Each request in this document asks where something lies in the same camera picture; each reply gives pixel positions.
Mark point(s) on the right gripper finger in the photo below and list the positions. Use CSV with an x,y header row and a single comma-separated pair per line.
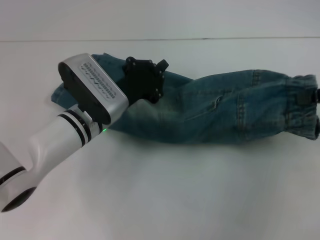
x,y
318,95
303,98

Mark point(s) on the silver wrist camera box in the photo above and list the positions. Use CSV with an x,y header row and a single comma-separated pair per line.
x,y
100,82

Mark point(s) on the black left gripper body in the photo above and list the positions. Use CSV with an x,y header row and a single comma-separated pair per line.
x,y
142,80

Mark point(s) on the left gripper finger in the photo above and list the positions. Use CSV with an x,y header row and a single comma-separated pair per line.
x,y
163,66

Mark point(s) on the blue denim shorts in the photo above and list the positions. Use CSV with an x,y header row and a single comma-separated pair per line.
x,y
212,112

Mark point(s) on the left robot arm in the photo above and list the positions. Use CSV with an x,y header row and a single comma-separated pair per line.
x,y
50,140

